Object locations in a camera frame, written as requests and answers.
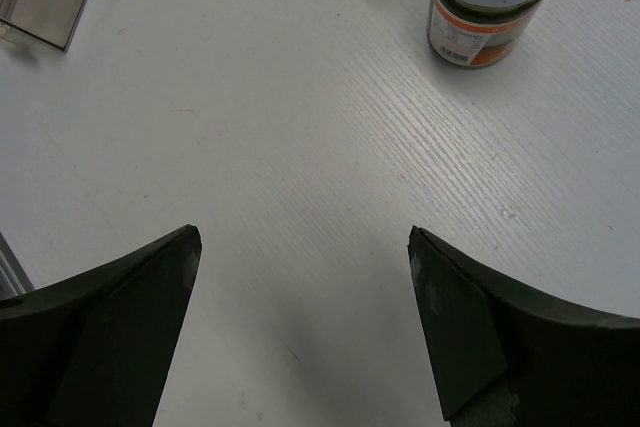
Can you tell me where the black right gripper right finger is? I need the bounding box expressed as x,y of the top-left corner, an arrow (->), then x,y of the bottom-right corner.
408,227 -> 639,426

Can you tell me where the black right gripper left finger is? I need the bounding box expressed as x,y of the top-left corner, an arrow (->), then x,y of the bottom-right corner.
1,225 -> 201,426

